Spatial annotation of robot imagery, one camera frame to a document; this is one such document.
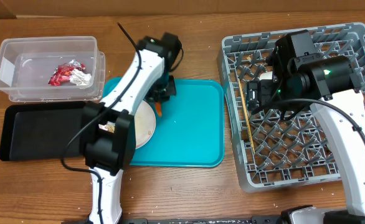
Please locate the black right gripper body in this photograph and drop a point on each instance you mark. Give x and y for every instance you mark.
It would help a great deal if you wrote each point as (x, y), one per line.
(266, 90)

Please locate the teal plastic tray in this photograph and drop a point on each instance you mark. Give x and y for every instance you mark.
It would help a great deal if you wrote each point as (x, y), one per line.
(190, 133)

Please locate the clear plastic storage bin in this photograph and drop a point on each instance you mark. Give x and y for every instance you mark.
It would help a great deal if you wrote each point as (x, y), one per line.
(27, 64)

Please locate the white bowl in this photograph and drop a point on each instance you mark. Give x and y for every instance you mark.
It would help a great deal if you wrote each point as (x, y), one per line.
(266, 76)

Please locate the black plastic bin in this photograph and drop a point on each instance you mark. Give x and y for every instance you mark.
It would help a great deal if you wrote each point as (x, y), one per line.
(39, 131)

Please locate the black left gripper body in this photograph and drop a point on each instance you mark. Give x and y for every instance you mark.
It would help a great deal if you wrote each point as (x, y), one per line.
(162, 89)

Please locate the pink plate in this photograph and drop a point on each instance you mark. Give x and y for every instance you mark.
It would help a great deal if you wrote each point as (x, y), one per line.
(145, 124)

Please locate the grey dishwasher rack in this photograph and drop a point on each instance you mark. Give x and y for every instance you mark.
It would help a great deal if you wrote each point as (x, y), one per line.
(287, 153)

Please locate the orange carrot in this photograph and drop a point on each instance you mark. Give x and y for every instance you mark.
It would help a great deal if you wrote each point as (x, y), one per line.
(158, 109)

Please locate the foil wrapper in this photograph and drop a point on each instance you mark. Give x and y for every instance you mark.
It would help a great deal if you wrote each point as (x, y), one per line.
(78, 76)

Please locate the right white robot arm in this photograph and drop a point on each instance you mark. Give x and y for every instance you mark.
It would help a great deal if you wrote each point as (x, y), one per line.
(302, 79)

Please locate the wooden chopstick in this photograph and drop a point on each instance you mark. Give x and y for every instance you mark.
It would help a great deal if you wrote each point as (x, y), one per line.
(246, 116)

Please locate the red snack wrapper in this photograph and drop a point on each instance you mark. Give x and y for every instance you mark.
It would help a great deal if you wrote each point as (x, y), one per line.
(63, 73)

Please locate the pile of peanut shells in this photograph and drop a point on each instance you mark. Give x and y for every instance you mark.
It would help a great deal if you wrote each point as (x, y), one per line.
(110, 127)

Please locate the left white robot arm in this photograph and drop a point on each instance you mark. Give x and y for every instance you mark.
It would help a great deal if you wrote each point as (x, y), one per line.
(108, 139)

